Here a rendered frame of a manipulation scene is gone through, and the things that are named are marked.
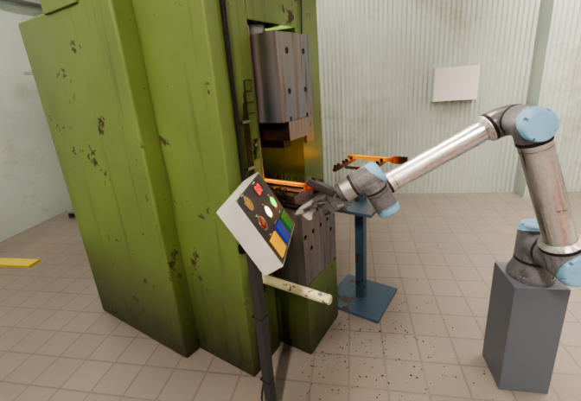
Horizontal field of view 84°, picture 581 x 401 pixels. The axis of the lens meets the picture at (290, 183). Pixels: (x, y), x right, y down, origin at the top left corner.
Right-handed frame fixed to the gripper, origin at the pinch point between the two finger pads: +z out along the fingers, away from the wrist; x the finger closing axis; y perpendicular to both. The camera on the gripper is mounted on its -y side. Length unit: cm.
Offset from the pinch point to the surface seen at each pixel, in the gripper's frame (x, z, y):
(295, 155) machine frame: 76, 5, -10
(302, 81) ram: 49, -25, -43
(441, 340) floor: 45, -13, 128
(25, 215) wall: 208, 368, -111
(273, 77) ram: 32, -17, -51
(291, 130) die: 37.1, -9.7, -26.3
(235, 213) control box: -27.0, 8.4, -17.9
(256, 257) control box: -27.0, 12.0, -1.3
